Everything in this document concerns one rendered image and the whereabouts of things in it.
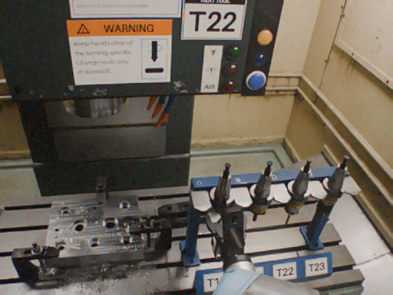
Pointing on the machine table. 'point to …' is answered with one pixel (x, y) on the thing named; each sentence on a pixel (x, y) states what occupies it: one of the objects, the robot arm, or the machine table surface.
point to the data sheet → (125, 8)
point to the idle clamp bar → (173, 211)
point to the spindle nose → (95, 107)
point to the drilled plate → (106, 253)
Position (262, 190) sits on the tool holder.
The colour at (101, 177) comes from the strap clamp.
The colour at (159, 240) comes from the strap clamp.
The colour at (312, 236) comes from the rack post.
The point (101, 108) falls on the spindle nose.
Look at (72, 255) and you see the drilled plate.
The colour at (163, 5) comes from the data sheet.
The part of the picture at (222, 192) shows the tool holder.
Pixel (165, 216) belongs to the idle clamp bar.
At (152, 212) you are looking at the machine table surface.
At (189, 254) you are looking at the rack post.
